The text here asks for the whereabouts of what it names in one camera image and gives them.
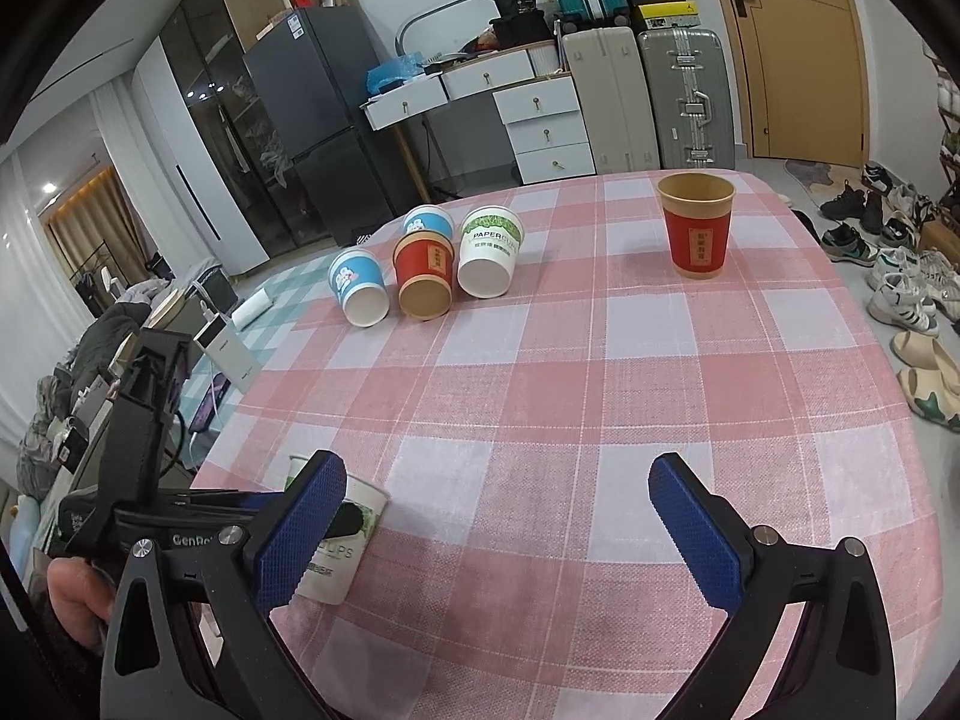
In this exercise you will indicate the white power bank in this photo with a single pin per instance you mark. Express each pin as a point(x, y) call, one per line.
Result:
point(222, 345)

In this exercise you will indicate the lying white green paper cup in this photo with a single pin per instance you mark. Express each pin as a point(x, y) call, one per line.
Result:
point(490, 241)

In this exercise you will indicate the beige suitcase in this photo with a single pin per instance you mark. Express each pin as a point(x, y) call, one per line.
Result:
point(612, 89)

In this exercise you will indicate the pink checked tablecloth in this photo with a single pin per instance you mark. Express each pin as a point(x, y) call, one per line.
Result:
point(519, 570)

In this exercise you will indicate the rear blue paper cup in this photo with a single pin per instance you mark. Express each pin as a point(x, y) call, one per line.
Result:
point(430, 218)

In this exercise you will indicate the wooden door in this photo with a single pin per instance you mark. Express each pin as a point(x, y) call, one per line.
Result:
point(801, 78)

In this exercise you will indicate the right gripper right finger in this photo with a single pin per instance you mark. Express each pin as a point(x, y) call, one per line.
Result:
point(840, 663)

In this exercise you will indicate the lying red paper cup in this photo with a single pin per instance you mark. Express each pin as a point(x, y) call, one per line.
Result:
point(424, 270)

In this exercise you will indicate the upright red paper cup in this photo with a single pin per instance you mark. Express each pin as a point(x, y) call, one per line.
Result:
point(697, 211)

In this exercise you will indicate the person's left hand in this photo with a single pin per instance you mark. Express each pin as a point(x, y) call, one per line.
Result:
point(82, 598)

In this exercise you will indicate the beige slipper pair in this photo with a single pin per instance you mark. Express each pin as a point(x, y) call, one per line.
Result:
point(929, 380)

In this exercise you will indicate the black glass cabinet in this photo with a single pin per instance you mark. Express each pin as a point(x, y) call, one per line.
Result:
point(204, 42)

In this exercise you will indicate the shoe rack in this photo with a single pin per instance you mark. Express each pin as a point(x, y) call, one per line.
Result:
point(949, 114)

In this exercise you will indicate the smartphone with purple screen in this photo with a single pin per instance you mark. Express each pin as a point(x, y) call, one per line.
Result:
point(209, 404)

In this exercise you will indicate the green checked tablecloth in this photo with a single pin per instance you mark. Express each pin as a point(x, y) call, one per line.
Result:
point(303, 301)

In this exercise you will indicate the grey aluminium suitcase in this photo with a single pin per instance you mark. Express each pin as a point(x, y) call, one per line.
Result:
point(690, 98)

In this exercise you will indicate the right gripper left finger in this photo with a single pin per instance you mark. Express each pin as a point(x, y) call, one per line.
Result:
point(192, 635)

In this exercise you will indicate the front lying blue paper cup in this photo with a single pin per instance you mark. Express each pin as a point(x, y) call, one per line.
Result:
point(358, 285)

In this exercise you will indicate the black refrigerator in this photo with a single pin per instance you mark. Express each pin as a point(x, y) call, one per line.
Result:
point(310, 72)

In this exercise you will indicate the blue plastic bag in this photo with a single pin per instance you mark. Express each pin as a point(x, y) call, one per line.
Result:
point(394, 73)

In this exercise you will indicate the white green paper cup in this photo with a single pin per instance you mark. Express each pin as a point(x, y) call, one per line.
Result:
point(490, 241)
point(335, 563)

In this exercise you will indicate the white drawer desk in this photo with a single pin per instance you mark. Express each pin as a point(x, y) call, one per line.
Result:
point(511, 117)

